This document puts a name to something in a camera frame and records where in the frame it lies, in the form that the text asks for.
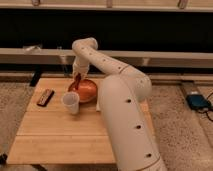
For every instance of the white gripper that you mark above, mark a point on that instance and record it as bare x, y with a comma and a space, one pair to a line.
80, 69

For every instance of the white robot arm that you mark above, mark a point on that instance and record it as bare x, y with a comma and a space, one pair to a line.
119, 96

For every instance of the orange ceramic bowl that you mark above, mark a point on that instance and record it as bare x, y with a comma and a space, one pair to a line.
86, 89

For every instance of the white plastic cup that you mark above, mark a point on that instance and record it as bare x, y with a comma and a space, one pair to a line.
71, 101

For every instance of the wooden table board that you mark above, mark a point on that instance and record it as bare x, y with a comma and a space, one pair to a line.
51, 135

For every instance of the blue box on floor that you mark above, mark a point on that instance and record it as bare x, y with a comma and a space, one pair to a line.
197, 101

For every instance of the lower wooden rail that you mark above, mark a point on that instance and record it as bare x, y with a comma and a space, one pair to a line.
138, 58

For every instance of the wooden rail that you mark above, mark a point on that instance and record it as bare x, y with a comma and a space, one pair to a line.
116, 5
138, 58

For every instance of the upper wooden rail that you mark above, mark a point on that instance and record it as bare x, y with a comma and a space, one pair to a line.
116, 5

